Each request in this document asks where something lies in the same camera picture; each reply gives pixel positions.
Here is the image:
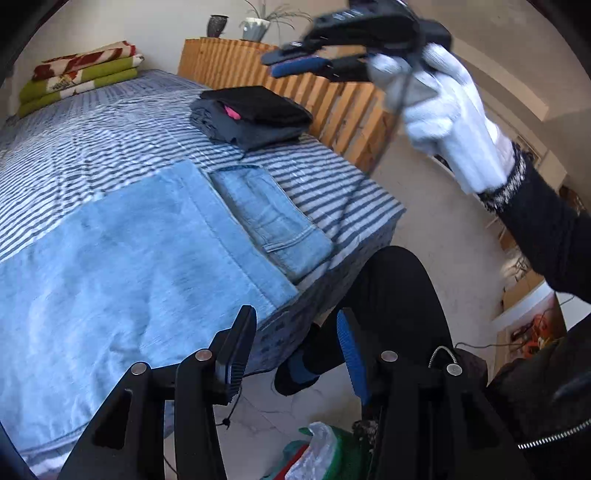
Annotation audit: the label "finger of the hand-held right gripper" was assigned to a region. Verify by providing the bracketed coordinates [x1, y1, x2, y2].
[260, 41, 325, 66]
[271, 55, 332, 78]

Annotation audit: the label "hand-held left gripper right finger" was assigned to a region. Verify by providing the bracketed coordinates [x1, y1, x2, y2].
[336, 307, 537, 480]

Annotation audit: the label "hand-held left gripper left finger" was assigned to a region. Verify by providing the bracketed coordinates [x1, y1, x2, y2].
[59, 305, 258, 480]

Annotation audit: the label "light blue denim jeans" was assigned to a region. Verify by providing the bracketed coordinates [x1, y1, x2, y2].
[0, 159, 334, 464]

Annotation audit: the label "person's right forearm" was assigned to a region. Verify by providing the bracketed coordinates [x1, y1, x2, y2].
[478, 143, 591, 305]

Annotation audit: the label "person's right hand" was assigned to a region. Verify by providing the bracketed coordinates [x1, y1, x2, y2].
[402, 44, 515, 195]

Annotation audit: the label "potted plant in white pot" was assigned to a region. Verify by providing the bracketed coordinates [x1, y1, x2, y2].
[239, 0, 315, 43]

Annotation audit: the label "folded black garment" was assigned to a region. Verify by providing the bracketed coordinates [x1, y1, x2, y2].
[199, 86, 314, 127]

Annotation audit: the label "person's right leg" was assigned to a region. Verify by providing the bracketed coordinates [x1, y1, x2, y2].
[274, 246, 455, 398]

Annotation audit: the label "white plastic bag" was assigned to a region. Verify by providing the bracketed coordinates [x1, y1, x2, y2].
[284, 421, 342, 480]

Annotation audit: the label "folded dark grey garment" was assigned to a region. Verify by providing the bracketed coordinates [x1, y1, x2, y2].
[189, 99, 308, 151]

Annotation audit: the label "green plastic bag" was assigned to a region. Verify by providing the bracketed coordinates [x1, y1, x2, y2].
[298, 427, 370, 480]

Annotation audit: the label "white shelf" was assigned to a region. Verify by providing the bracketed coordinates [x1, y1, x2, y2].
[492, 291, 566, 356]

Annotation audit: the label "orange power tool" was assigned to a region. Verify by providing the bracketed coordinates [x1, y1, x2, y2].
[522, 314, 555, 347]

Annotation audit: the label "blue striped bed quilt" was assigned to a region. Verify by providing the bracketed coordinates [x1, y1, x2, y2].
[0, 69, 407, 379]

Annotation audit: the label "red and white folded blanket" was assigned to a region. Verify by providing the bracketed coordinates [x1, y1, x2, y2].
[32, 41, 145, 81]

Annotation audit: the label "person's black jacket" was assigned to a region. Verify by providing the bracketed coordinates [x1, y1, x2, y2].
[485, 314, 591, 480]

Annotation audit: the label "wooden slatted bed rail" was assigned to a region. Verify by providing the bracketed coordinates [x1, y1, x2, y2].
[178, 38, 402, 175]

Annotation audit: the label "metal sheathed cable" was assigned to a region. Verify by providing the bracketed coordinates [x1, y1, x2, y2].
[427, 345, 462, 370]

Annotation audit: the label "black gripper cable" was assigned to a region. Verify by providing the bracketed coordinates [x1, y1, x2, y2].
[295, 60, 414, 289]

